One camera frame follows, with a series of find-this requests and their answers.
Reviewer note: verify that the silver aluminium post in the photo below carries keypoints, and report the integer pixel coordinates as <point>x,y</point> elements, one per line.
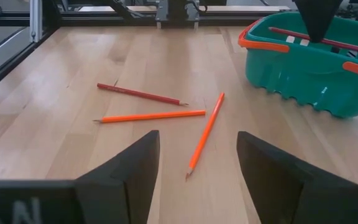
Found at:
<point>36,18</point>

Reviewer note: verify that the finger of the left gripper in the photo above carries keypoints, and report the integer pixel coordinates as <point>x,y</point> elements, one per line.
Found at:
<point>317,18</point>

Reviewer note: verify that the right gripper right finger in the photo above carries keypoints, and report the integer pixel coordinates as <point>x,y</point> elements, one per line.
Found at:
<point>266,180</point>

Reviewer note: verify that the red pencil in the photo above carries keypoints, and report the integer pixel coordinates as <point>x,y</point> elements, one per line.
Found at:
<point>141,94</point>
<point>346,45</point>

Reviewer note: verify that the black metal table frame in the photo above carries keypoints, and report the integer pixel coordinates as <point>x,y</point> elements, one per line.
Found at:
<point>89,21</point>

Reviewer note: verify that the orange pencil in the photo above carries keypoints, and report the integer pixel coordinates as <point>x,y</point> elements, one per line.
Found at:
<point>205,135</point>
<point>154,116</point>

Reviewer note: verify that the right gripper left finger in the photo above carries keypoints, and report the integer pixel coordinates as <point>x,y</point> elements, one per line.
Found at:
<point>126,186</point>

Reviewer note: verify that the teal basket with orange rim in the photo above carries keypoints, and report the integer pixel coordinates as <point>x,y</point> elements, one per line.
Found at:
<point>306,77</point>

